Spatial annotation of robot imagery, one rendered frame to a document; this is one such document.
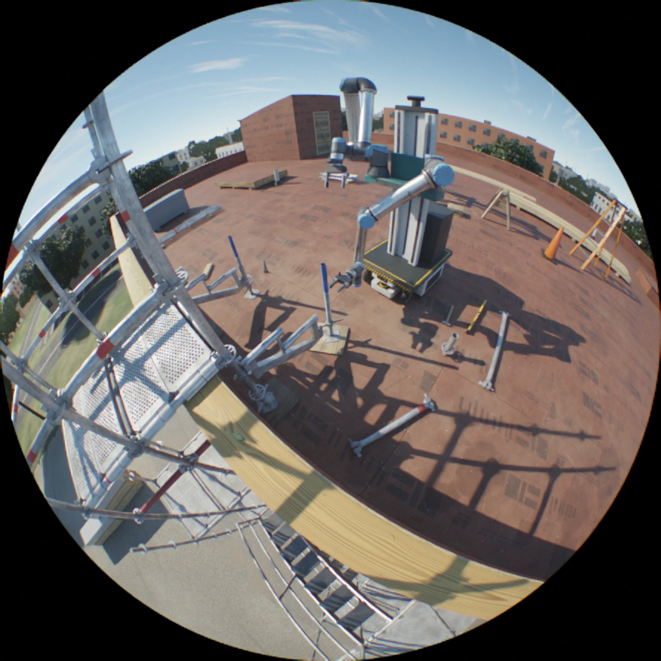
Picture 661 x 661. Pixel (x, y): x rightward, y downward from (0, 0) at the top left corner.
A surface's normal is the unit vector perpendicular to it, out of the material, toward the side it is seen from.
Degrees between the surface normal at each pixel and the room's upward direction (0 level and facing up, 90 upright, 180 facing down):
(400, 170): 90
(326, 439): 0
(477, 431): 0
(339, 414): 0
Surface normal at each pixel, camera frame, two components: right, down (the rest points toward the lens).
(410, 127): -0.72, 0.58
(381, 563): -0.07, -0.61
